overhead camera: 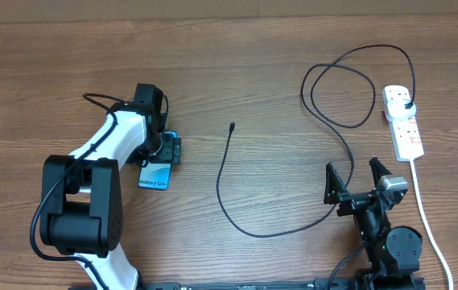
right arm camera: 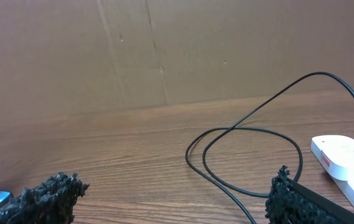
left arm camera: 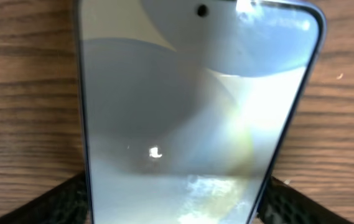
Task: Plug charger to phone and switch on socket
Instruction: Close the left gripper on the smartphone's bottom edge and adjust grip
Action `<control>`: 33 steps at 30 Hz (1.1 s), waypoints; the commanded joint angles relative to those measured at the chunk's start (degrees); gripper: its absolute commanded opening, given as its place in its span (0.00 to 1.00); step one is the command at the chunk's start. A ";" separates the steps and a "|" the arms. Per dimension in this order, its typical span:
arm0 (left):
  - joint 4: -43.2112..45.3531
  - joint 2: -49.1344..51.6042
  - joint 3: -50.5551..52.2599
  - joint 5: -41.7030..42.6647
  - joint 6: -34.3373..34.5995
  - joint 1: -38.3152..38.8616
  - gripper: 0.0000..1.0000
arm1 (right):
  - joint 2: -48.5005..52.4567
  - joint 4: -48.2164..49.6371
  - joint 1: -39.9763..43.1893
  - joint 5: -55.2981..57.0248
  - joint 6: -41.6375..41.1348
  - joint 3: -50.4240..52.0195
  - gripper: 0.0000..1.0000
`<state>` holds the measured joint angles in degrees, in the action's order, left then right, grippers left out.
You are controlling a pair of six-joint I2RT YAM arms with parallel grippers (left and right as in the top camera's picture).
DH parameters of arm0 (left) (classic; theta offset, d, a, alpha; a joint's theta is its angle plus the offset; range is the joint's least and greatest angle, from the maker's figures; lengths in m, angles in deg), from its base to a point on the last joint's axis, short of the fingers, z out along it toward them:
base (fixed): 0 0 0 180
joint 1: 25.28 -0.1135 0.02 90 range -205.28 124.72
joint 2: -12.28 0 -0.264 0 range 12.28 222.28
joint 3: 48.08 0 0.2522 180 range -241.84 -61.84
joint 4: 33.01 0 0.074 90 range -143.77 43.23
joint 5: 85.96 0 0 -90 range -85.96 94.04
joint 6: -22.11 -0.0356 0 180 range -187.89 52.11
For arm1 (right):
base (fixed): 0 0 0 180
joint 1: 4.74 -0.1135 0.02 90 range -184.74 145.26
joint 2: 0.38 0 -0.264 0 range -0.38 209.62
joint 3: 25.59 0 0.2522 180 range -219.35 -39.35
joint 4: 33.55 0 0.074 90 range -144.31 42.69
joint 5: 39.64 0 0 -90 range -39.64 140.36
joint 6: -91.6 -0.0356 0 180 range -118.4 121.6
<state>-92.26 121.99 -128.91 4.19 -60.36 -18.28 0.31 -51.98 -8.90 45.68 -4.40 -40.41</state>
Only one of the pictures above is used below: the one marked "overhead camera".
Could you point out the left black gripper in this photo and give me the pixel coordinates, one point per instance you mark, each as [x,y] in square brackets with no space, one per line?
[171,152]

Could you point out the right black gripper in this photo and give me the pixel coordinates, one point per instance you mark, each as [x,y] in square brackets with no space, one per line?
[335,192]

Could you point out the Galaxy S24 smartphone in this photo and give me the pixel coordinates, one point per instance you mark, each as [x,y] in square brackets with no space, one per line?
[153,175]

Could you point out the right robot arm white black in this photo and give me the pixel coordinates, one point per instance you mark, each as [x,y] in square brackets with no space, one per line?
[393,252]

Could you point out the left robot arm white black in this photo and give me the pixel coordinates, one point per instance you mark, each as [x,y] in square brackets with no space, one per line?
[81,212]

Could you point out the white charger plug adapter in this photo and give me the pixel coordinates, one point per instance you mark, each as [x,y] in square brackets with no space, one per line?
[397,110]

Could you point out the white power strip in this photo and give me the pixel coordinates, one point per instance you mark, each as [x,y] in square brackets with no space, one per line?
[405,134]

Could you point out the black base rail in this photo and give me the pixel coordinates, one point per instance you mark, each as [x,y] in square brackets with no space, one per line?
[244,285]

